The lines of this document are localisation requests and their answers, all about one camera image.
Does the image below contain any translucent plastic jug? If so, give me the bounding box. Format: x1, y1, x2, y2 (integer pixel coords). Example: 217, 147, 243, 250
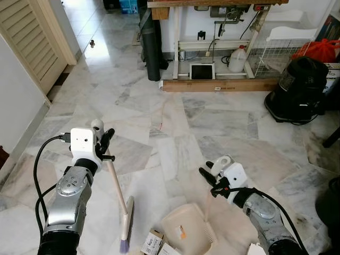
228, 45, 249, 73

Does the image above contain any black round container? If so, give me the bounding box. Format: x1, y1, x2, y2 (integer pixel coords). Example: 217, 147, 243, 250
316, 177, 340, 234

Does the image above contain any blue box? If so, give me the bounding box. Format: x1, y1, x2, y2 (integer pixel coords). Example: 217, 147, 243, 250
119, 0, 139, 14

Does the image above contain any beige louvered door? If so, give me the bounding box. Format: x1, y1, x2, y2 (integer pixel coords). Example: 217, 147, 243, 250
0, 0, 78, 95

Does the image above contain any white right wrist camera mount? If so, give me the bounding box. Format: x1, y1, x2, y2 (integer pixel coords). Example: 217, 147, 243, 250
219, 161, 249, 196

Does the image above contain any black vacuum cleaner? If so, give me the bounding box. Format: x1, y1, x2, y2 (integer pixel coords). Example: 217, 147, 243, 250
264, 56, 331, 126

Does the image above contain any wooden handle broom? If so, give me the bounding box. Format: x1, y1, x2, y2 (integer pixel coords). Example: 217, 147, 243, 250
91, 120, 135, 254

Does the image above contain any white wire rack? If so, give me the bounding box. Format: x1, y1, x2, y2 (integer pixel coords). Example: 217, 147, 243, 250
249, 24, 319, 79

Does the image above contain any white printed cardboard box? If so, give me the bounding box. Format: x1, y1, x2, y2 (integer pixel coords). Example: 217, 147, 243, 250
323, 63, 340, 95

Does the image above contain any small printed carton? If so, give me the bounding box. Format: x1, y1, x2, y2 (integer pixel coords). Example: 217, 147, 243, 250
141, 230, 165, 255

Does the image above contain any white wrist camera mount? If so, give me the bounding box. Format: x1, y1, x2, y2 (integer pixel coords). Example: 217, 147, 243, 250
70, 127, 103, 169
219, 161, 249, 196

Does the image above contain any white frame wooden top table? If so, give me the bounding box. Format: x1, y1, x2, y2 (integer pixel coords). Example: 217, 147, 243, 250
148, 0, 290, 80

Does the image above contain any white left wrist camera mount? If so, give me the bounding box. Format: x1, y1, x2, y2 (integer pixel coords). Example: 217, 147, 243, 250
70, 127, 103, 169

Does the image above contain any stack of books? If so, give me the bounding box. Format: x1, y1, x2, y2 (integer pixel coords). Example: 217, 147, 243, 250
318, 15, 340, 42

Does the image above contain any thick black furniture leg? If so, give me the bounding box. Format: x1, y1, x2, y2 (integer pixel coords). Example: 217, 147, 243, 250
322, 126, 340, 149

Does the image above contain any red bag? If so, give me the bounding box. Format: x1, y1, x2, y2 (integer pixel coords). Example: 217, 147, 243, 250
291, 38, 340, 63

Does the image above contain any white framed tablet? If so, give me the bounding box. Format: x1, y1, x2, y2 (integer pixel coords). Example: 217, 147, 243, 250
190, 63, 216, 80

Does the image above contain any beige long handle dustpan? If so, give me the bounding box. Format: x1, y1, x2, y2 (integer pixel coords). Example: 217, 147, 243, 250
161, 155, 234, 255

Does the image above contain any long wooden plank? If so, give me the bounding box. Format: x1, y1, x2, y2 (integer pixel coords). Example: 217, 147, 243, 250
162, 79, 281, 93

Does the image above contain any black rolled mat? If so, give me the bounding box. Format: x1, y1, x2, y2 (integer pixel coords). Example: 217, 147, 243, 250
140, 11, 162, 82

